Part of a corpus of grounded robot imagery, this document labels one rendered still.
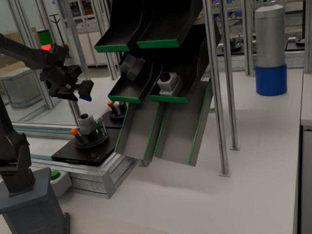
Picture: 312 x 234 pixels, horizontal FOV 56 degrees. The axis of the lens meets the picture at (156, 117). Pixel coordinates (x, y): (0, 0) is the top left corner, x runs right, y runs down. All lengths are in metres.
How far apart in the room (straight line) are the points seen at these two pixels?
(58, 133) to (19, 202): 0.67
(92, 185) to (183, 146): 0.36
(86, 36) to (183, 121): 5.90
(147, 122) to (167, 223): 0.33
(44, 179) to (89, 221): 0.22
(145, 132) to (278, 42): 0.87
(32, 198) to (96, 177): 0.26
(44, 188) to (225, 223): 0.51
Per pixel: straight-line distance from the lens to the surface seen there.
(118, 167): 1.09
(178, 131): 0.95
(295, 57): 2.04
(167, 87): 0.83
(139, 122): 1.03
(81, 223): 1.03
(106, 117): 1.43
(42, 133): 1.57
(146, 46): 0.83
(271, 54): 1.59
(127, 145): 1.03
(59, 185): 1.09
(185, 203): 0.98
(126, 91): 0.96
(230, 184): 1.03
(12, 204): 0.88
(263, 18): 1.55
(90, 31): 6.61
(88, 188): 1.10
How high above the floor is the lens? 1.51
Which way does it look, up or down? 24 degrees down
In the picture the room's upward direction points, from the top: 12 degrees counter-clockwise
